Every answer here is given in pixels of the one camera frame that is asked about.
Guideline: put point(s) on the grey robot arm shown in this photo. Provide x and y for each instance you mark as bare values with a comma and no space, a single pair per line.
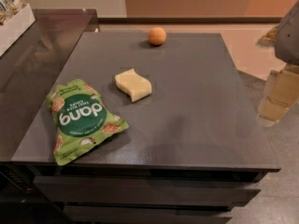
285,37

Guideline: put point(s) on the orange fruit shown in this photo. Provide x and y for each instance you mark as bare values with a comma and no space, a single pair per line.
157,36

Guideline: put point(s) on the green dang chips bag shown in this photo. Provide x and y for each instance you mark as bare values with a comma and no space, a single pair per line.
81,119

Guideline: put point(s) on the dark drawer cabinet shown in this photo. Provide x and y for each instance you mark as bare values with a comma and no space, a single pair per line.
193,150

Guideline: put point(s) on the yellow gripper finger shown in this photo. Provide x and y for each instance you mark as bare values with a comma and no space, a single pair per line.
280,93

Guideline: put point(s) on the yellow wavy sponge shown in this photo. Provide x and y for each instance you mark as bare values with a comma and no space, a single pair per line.
134,85

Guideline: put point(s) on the dark side counter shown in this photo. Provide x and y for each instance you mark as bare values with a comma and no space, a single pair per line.
31,65

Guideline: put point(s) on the white box with snacks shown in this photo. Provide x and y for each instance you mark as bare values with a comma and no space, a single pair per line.
15,18

